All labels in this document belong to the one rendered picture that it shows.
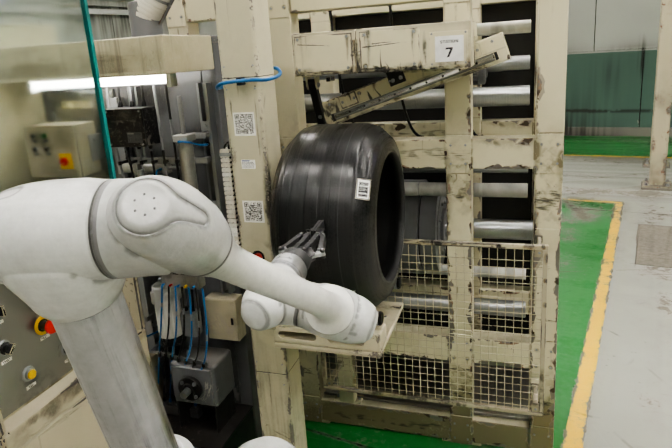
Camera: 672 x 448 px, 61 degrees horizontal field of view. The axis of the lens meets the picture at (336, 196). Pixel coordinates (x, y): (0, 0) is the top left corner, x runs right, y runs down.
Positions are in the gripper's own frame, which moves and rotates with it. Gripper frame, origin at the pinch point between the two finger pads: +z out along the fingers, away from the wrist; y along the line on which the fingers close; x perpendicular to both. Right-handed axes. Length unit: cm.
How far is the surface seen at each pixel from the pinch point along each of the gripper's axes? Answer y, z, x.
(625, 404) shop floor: -101, 108, 141
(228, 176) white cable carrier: 40.0, 26.7, -5.2
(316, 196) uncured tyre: 2.1, 7.4, -6.8
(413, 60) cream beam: -18, 56, -35
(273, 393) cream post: 31, 15, 74
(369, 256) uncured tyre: -12.0, 6.1, 10.8
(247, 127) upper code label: 30.6, 27.9, -21.4
